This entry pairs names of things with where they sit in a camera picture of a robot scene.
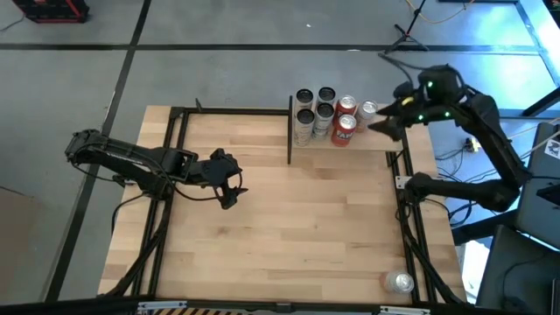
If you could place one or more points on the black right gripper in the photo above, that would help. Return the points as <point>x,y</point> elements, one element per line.
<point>413,111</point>

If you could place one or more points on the silver slim beverage can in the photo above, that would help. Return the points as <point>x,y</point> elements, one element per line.
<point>305,127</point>
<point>303,96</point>
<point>326,94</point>
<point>324,120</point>

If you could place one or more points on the silver pink beverage can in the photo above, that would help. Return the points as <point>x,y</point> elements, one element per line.
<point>365,111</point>
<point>399,282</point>

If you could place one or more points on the white power strip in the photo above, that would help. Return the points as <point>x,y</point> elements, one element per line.
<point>471,144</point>

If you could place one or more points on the dark grey furniture piece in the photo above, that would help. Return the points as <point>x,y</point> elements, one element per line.
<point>516,275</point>

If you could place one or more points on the white mounting plate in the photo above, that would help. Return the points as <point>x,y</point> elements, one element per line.
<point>401,182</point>

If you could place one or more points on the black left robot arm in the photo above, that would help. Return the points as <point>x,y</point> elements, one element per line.
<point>131,157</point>

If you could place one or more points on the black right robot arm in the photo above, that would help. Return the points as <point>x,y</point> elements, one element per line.
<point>481,192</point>

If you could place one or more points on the dark grey panel white sticker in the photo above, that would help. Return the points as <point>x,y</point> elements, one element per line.
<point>540,210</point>

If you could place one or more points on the black desk leg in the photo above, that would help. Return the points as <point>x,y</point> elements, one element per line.
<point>538,107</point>

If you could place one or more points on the black floor beam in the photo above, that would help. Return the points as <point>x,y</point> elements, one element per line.
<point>481,227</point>

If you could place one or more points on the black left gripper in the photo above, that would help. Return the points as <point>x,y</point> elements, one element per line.
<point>214,168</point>

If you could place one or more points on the red Fanta strawberry can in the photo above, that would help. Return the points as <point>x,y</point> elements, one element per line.
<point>347,104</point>
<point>343,133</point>

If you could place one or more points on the black aluminium table frame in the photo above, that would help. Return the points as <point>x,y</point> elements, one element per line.
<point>240,110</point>

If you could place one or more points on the black tripod stand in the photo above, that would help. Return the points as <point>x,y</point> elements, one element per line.
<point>404,37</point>

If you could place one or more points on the red and black crate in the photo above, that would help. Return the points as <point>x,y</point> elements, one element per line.
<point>52,13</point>

